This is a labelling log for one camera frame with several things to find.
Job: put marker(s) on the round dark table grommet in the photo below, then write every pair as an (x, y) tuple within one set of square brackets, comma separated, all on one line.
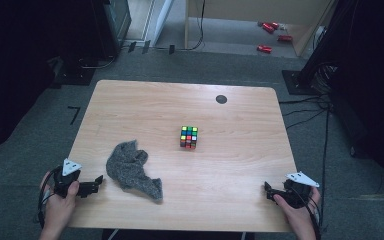
[(221, 99)]

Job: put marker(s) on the black curtain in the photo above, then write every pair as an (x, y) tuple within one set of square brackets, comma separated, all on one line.
[(373, 83), (20, 66)]

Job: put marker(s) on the red can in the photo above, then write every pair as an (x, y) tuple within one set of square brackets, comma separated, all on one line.
[(264, 49), (285, 38), (275, 25), (268, 28)]

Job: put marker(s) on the white board panel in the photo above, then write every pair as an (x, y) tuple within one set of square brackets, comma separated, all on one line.
[(163, 20)]

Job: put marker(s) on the person's left hand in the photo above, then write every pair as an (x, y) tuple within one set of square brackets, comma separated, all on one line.
[(58, 210)]

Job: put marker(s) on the black stand base plate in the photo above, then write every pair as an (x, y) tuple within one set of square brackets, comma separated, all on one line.
[(293, 83), (76, 76)]

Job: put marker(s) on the white wall socket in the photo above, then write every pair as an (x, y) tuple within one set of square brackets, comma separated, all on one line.
[(319, 33)]

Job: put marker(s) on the grey fuzzy cloth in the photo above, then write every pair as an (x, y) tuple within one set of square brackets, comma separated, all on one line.
[(130, 170)]

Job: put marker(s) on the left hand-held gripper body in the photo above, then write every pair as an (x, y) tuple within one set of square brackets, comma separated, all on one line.
[(63, 183)]

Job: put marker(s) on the dark cabinet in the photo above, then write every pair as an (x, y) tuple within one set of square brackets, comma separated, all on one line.
[(113, 26)]

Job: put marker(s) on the multicoloured puzzle cube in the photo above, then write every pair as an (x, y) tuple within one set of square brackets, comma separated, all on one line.
[(189, 137)]

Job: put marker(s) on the black tape corner mark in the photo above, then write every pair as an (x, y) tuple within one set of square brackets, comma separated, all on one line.
[(75, 116)]

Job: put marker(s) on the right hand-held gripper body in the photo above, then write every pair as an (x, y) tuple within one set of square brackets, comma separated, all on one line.
[(296, 195)]

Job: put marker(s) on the black tape strip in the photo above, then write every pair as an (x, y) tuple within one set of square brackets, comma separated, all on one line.
[(171, 49), (132, 46), (146, 46)]

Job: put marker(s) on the black stand pole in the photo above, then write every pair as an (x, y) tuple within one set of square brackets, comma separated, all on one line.
[(316, 56)]

